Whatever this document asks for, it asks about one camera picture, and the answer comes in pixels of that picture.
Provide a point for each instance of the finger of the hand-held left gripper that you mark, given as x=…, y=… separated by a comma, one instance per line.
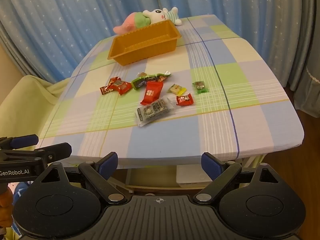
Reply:
x=57, y=149
x=25, y=140

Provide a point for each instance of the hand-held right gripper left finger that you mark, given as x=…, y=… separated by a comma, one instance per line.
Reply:
x=110, y=164

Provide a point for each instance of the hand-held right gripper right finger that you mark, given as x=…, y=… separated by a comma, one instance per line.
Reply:
x=210, y=166

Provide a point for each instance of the clear grey snack packet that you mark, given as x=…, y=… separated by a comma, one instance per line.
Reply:
x=153, y=111

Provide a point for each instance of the small red snack packet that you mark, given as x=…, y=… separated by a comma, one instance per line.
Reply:
x=122, y=87

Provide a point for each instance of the green candy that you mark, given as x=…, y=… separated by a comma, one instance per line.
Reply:
x=200, y=87

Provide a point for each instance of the large red snack packet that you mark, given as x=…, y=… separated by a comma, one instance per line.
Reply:
x=151, y=93

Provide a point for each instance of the yellow candy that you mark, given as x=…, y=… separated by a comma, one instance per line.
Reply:
x=176, y=88

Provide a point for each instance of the green and silver snack packet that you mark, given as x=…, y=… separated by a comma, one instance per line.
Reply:
x=140, y=83

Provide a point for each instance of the orange plastic tray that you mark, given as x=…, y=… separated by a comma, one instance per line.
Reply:
x=150, y=52

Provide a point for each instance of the person's left hand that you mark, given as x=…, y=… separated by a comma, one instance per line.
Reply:
x=5, y=205

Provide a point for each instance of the blue patterned cloth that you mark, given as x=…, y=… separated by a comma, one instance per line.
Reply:
x=21, y=188

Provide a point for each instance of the white box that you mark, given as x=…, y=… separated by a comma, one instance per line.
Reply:
x=190, y=176

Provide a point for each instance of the cream cloth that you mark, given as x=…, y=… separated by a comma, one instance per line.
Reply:
x=22, y=100

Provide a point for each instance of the white table leg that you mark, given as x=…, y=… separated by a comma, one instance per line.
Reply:
x=255, y=160

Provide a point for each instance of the blue cloth with lace trim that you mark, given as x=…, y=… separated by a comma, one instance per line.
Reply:
x=307, y=92

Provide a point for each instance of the blue starry curtain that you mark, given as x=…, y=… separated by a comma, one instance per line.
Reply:
x=75, y=17

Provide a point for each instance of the pink and green plush toy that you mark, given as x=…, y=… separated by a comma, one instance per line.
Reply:
x=130, y=22

